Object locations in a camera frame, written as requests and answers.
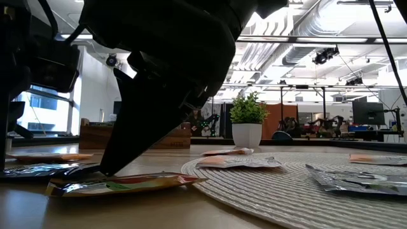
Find large office window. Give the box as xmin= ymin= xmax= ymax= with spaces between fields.
xmin=14 ymin=84 xmax=82 ymax=136

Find black hanging camera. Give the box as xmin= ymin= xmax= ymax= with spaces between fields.
xmin=311 ymin=46 xmax=341 ymax=66

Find black office desk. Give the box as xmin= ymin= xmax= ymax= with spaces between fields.
xmin=330 ymin=128 xmax=405 ymax=142

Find orange and white tea packet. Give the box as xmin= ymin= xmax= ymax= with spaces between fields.
xmin=195 ymin=155 xmax=284 ymax=169
xmin=6 ymin=152 xmax=94 ymax=162
xmin=201 ymin=148 xmax=255 ymax=156
xmin=348 ymin=153 xmax=407 ymax=167

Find black background rig frame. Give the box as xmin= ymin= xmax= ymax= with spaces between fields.
xmin=279 ymin=85 xmax=328 ymax=128

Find black overhead light bar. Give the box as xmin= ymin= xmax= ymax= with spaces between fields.
xmin=235 ymin=34 xmax=407 ymax=45

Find silver foil packet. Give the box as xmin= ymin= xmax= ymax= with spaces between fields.
xmin=305 ymin=163 xmax=407 ymax=197

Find person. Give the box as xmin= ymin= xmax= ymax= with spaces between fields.
xmin=187 ymin=109 xmax=206 ymax=137

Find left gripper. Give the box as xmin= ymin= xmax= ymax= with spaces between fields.
xmin=78 ymin=0 xmax=289 ymax=177

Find black ceiling camera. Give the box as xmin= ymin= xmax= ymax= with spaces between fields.
xmin=105 ymin=53 xmax=119 ymax=67

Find mango black tea packet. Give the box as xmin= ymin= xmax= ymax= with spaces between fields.
xmin=45 ymin=172 xmax=208 ymax=198

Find wooden tea organizer box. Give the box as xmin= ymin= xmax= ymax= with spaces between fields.
xmin=78 ymin=118 xmax=192 ymax=151

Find white round woven placemat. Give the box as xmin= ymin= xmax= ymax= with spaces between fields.
xmin=180 ymin=151 xmax=407 ymax=229

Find black ceiling device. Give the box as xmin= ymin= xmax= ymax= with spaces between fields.
xmin=345 ymin=76 xmax=364 ymax=87

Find orange office partition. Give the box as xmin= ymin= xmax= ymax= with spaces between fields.
xmin=261 ymin=103 xmax=299 ymax=140

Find silver ventilation duct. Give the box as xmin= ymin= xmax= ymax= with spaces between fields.
xmin=281 ymin=0 xmax=354 ymax=66

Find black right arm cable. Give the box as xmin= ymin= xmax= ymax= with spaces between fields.
xmin=368 ymin=0 xmax=407 ymax=106

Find black office chair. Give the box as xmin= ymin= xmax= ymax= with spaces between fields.
xmin=272 ymin=130 xmax=295 ymax=141

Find green plant in white pot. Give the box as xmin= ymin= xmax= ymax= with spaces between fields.
xmin=229 ymin=91 xmax=270 ymax=149

